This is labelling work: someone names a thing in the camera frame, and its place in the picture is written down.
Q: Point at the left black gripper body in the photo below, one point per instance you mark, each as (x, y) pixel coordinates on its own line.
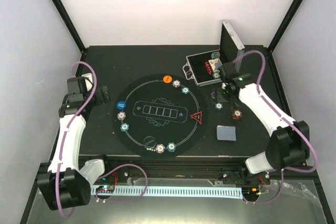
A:
(106, 98)

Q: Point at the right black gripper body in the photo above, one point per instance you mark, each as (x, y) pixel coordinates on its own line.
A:
(231, 97)

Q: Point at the blue small blind button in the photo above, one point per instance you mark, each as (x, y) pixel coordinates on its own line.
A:
(121, 105)

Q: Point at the teal poker chip stack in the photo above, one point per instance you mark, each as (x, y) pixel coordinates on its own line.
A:
(218, 106)

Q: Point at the white chip mat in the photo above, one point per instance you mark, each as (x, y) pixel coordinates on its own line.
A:
(176, 83)
(160, 148)
(121, 115)

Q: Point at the brown poker chip stack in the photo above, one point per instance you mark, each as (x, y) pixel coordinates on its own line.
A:
(237, 114)

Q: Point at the teal chip mat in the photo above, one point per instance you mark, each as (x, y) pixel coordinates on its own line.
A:
(171, 147)
(124, 127)
(185, 90)

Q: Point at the red triangular dealer marker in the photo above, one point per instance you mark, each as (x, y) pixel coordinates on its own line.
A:
(198, 117)

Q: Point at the teal chip mat top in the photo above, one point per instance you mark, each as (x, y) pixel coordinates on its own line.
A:
(185, 90)

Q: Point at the blue playing card deck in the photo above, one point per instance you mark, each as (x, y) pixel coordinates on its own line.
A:
(226, 133)

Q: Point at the white chip mat top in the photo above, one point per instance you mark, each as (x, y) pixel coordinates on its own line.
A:
(176, 83)

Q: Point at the orange big blind button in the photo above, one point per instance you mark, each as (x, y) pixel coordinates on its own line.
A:
(167, 79)

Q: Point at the white chip mat bottom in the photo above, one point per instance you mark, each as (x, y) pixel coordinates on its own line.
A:
(160, 148)

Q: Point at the teal chip mat bottom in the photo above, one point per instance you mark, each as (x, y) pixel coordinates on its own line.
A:
(171, 147)

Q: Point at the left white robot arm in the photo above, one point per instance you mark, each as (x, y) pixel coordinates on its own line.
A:
(66, 184)

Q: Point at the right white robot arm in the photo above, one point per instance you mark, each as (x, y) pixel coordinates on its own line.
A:
(288, 142)

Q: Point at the teal chips case front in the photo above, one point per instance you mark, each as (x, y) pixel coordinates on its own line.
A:
(216, 75)

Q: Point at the teal chips case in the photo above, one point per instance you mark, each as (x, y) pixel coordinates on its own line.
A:
(216, 75)
(215, 55)

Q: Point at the boxed card deck in case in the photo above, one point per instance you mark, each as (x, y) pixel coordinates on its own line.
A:
(215, 64)

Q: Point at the red dice in case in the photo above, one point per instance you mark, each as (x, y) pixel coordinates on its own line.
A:
(208, 67)

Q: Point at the aluminium poker chip case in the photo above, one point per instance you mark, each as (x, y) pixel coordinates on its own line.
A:
(230, 48)

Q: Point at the teal chips case back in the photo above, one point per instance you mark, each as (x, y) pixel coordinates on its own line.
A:
(215, 55)

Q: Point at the round black poker mat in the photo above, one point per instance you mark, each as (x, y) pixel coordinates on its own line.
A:
(159, 113)

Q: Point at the small circuit board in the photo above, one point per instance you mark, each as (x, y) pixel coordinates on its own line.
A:
(105, 189)

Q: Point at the light blue cable duct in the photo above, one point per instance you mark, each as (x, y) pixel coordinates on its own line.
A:
(172, 191)

